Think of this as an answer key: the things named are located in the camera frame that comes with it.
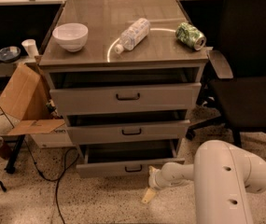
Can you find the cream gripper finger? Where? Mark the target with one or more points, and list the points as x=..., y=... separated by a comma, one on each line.
x=148, y=195

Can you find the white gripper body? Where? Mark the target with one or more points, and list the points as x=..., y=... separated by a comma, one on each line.
x=155, y=180

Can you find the grey drawer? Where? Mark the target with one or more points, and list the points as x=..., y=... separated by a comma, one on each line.
x=117, y=133
x=128, y=158
x=126, y=99

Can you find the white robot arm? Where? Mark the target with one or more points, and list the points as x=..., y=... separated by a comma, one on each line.
x=222, y=174

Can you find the grey drawer cabinet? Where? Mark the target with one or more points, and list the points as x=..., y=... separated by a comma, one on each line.
x=158, y=59

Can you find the black office chair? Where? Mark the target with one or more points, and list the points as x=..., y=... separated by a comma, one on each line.
x=234, y=80

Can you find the black stand leg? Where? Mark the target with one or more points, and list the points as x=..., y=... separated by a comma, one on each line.
x=10, y=168

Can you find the clear plastic water bottle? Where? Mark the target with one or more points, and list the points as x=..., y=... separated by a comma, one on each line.
x=133, y=35

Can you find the green soda can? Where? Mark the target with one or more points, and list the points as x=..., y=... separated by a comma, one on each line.
x=190, y=36

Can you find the brown cardboard box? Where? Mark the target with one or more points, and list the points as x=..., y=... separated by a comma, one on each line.
x=26, y=98

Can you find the white ceramic bowl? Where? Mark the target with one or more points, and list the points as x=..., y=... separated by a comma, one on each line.
x=71, y=36

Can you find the brown cup on floor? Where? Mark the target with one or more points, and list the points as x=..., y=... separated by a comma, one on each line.
x=5, y=150

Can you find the white paper cup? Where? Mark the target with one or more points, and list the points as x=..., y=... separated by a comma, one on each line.
x=30, y=47

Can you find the dark blue bowl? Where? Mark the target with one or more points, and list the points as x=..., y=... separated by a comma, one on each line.
x=10, y=54

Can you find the low side shelf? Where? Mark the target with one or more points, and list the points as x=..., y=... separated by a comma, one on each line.
x=7, y=69

